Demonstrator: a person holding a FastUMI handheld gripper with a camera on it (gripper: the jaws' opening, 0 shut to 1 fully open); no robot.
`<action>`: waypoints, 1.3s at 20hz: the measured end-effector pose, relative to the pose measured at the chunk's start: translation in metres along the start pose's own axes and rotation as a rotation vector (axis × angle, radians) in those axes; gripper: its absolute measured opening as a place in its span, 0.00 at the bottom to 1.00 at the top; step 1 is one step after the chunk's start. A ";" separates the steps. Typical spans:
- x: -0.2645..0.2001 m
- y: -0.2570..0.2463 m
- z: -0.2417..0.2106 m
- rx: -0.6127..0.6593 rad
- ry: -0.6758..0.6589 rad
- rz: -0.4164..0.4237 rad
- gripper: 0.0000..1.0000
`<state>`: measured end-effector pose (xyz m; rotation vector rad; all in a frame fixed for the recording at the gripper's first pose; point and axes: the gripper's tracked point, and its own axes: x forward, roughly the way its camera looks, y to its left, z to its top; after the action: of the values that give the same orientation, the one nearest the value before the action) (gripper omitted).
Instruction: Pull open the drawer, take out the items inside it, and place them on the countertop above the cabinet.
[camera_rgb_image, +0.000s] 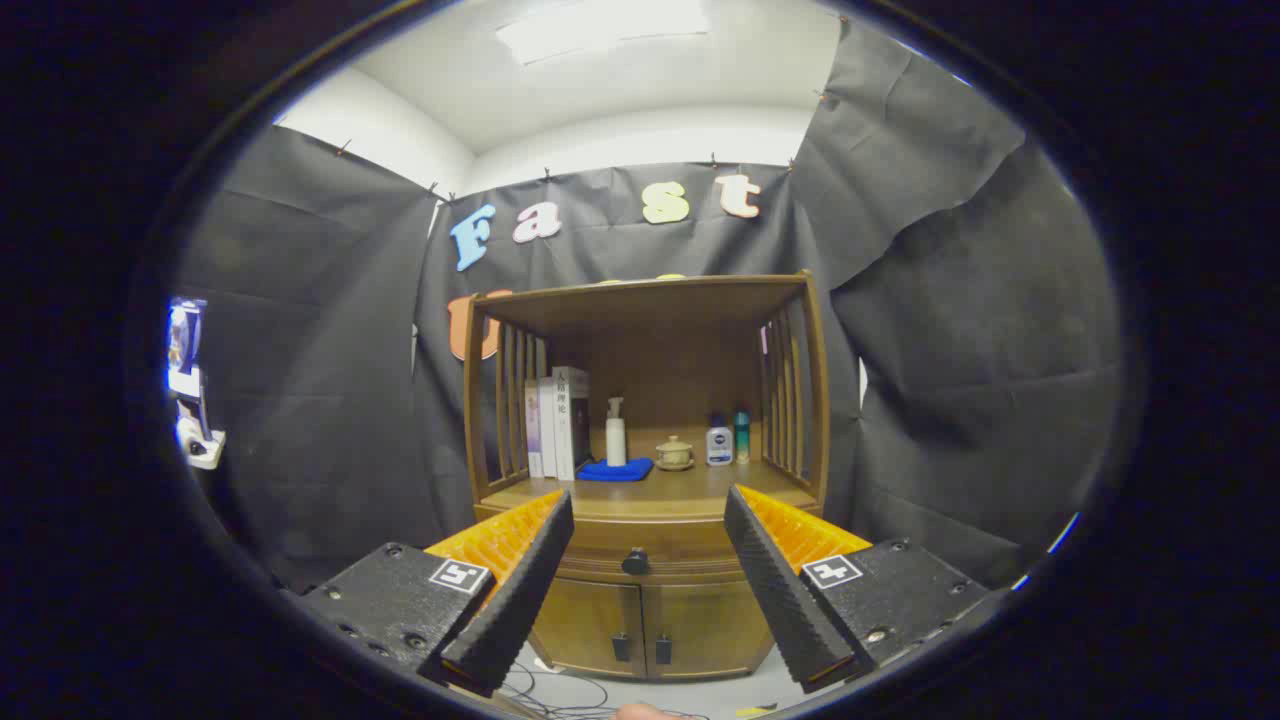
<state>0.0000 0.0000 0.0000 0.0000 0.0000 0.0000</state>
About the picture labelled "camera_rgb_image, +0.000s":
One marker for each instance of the blue folded cloth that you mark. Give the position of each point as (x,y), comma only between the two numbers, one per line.
(612,470)

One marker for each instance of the pale purple book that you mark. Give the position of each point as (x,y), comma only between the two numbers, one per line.
(533,430)

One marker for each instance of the thick white book with portrait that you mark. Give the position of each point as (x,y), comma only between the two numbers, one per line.
(565,430)

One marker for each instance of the cream lidded tea cup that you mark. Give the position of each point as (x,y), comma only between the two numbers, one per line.
(674,455)

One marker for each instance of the wooden cabinet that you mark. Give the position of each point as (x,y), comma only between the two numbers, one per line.
(690,370)

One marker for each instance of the white pump bottle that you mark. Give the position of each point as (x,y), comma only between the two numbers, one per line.
(616,440)

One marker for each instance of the wooden cabinet door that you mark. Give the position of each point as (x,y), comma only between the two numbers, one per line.
(585,625)
(710,625)

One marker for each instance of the white lotion bottle blue cap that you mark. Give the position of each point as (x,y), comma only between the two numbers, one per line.
(719,445)

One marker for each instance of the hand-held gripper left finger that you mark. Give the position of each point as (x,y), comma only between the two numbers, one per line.
(520,600)

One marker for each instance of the thin white book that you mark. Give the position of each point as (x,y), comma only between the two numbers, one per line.
(547,430)

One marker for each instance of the white device on stand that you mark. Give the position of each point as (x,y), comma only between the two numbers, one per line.
(190,385)

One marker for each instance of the ceiling light panel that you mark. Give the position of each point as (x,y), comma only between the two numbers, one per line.
(600,28)

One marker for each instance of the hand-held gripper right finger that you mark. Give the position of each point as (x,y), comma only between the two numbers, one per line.
(790,600)

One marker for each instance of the teal slim bottle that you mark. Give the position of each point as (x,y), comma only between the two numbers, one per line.
(742,438)

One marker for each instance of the yellow floor tape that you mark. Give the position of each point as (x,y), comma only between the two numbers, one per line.
(755,711)

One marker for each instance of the wooden countertop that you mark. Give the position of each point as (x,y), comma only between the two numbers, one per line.
(690,487)

